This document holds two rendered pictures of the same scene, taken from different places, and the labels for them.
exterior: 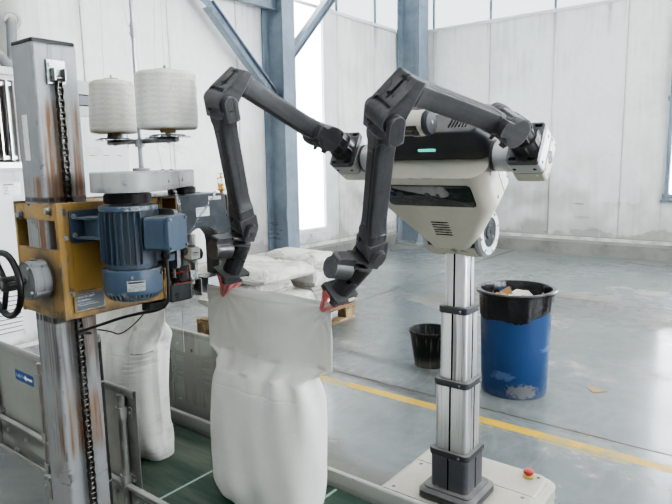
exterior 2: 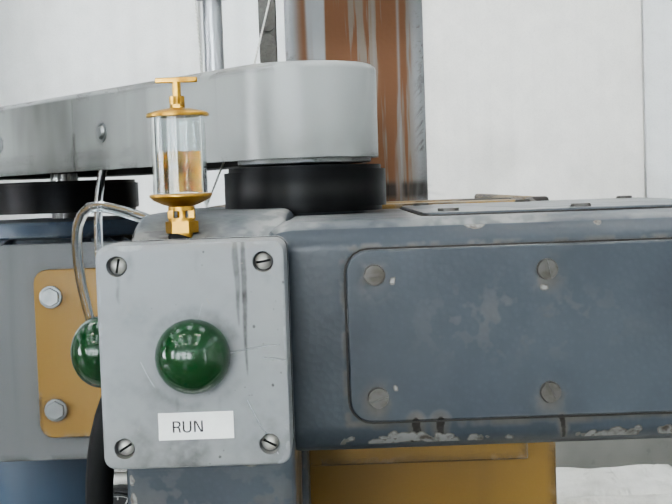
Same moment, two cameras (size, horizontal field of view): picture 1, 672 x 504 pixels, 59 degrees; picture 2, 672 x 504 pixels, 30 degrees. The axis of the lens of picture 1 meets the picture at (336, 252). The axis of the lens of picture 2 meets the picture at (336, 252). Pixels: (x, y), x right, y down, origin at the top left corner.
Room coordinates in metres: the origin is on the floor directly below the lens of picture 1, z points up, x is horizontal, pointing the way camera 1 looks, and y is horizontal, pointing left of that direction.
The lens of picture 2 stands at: (2.52, 0.08, 1.35)
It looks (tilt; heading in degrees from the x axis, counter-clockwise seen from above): 3 degrees down; 142
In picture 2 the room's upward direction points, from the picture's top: 2 degrees counter-clockwise
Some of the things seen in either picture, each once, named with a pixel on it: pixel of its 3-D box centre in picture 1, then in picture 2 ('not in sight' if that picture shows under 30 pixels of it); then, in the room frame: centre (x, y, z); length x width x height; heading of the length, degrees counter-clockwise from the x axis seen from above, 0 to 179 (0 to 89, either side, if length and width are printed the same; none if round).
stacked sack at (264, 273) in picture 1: (273, 270); not in sight; (4.82, 0.51, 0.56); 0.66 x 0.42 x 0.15; 142
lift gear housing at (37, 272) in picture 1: (33, 279); not in sight; (1.57, 0.81, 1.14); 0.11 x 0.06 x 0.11; 52
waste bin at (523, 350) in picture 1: (514, 338); not in sight; (3.60, -1.11, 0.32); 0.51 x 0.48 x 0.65; 142
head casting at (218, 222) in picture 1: (179, 229); (443, 438); (2.02, 0.53, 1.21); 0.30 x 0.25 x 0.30; 52
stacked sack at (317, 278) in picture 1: (317, 273); not in sight; (5.31, 0.17, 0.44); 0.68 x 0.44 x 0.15; 142
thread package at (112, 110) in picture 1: (112, 106); not in sight; (1.85, 0.66, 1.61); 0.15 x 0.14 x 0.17; 52
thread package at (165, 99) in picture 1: (166, 101); not in sight; (1.69, 0.46, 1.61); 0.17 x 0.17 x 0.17
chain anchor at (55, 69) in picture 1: (57, 72); not in sight; (1.61, 0.72, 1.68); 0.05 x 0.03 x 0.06; 142
